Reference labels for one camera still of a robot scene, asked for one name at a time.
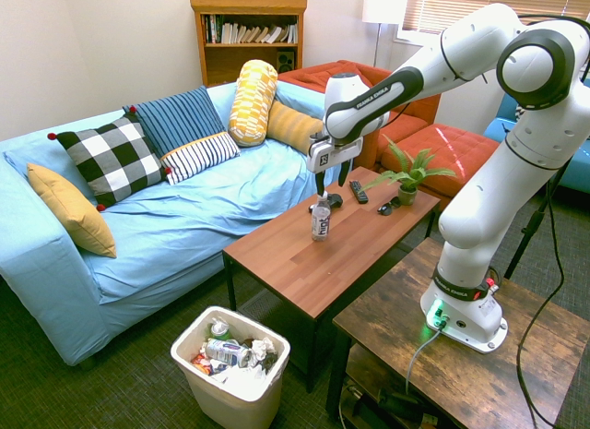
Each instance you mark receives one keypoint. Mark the green can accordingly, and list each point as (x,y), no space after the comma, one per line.
(220,330)

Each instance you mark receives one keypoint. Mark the wooden bookshelf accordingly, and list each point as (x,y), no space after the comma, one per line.
(249,46)

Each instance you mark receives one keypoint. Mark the wooden coffee table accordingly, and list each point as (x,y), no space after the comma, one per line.
(332,244)

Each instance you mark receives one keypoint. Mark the crumpled white paper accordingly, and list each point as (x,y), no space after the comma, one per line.
(263,347)

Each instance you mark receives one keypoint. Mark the black sunglasses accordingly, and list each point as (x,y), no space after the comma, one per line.
(389,206)

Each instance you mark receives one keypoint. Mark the small black speaker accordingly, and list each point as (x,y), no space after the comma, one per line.
(286,60)

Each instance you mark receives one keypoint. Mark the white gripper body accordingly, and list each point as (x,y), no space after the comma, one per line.
(333,154)

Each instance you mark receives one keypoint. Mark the black game controller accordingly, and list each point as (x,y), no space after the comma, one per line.
(333,201)

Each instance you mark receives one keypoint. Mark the row of books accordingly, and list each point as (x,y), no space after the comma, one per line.
(251,32)

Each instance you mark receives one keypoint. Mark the blue chair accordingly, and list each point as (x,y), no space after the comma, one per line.
(544,147)

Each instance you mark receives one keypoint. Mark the black remote control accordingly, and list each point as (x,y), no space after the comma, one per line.
(358,191)

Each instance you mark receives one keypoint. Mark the dark rustic wooden table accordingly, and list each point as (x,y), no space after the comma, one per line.
(461,355)

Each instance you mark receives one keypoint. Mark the yellow white patterned bolster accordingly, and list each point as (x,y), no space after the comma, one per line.
(253,103)

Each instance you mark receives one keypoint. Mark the black camera stand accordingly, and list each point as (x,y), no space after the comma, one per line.
(534,226)

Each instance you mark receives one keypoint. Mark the orange armchair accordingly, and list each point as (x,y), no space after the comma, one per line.
(405,115)

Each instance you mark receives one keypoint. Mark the window blinds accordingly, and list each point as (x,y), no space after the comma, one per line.
(502,7)

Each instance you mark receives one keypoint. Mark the small potted fern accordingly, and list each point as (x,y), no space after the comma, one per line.
(408,177)

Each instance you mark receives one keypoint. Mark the orange yellow striped pillow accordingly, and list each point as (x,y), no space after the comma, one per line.
(292,127)

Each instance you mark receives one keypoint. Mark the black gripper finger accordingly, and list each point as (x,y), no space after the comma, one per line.
(320,182)
(344,172)

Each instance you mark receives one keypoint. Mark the mustard yellow square pillow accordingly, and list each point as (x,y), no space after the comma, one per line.
(69,212)

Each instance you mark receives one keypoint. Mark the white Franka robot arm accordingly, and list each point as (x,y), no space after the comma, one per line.
(525,138)

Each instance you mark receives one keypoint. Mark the white plastic trash bin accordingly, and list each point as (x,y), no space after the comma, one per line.
(230,378)

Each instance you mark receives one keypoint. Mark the orange ottoman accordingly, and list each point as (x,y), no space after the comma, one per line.
(442,152)

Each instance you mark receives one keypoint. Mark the light blue sofa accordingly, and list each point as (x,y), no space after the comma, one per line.
(175,226)

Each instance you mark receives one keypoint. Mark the white floor lamp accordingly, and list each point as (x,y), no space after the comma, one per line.
(382,14)

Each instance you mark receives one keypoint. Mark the black white checkered pillow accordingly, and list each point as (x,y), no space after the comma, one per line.
(113,157)

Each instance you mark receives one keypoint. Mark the clear plastic water bottle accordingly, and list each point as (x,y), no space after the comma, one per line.
(321,221)

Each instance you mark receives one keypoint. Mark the crushed white can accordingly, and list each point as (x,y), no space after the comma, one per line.
(227,352)

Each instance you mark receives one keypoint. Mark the blue striped pillow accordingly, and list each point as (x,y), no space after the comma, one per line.
(177,117)

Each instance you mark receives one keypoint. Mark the white navy striped pillow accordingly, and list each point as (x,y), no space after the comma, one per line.
(203,154)

